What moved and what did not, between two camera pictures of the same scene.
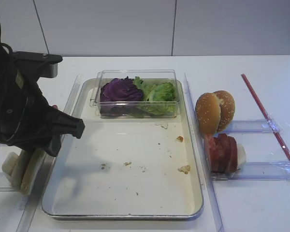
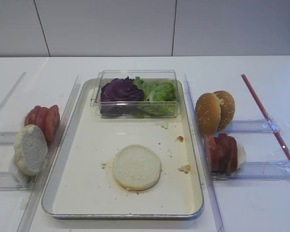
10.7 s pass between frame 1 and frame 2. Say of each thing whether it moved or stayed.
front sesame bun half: stayed
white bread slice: moved
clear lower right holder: stayed
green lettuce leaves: stayed
